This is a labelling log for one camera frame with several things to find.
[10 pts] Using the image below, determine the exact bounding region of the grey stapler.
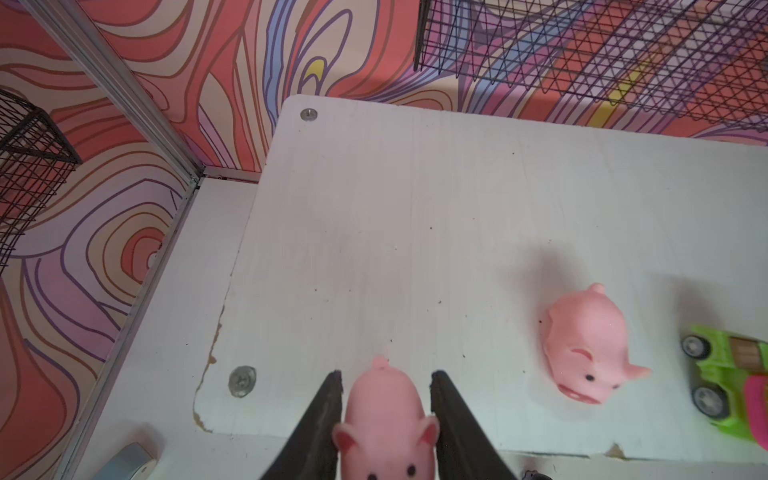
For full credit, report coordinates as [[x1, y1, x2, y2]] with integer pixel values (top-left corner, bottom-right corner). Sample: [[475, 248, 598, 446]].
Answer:
[[92, 442, 157, 480]]

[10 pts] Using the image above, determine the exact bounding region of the white shelf table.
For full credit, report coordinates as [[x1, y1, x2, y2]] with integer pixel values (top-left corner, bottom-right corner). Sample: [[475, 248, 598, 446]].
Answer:
[[194, 95, 767, 464]]

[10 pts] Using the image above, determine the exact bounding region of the black wire basket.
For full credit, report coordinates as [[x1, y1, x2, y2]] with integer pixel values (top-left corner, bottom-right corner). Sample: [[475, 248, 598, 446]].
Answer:
[[414, 1, 767, 131], [1, 90, 82, 267]]

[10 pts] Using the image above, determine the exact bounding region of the pink pig toy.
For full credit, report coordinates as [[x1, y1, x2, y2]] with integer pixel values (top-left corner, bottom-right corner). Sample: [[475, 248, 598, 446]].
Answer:
[[544, 283, 652, 405], [331, 356, 440, 480]]

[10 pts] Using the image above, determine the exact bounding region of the pink pig toy front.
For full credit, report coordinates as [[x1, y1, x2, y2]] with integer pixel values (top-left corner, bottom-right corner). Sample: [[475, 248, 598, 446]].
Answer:
[[331, 356, 440, 480]]

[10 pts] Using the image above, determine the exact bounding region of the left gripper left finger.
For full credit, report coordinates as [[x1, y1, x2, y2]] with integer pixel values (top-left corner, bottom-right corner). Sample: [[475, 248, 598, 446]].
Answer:
[[260, 370, 343, 480]]

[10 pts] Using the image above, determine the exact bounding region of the left black wire basket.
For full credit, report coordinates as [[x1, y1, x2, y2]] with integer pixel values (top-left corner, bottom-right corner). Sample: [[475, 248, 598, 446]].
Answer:
[[1, 90, 82, 267]]

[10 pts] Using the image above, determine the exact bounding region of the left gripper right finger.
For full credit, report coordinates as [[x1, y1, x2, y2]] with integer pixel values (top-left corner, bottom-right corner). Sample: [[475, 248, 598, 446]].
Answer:
[[430, 370, 516, 480]]

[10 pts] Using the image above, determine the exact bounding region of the back black wire basket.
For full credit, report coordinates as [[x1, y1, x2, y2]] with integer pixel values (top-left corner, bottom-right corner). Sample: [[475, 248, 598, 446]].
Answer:
[[414, 1, 767, 131]]

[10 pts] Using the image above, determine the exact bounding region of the pink green toy car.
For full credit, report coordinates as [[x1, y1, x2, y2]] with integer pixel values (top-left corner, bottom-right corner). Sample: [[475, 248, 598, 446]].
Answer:
[[680, 325, 767, 449]]

